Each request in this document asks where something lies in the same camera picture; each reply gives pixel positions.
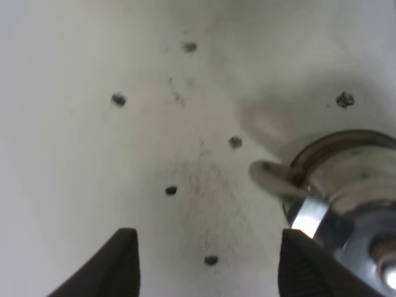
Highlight stainless steel teapot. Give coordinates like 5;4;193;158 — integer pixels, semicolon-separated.
249;130;395;296

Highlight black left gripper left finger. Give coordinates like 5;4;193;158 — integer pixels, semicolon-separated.
50;228;141;297

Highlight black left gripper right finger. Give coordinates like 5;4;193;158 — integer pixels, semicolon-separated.
277;229;381;297

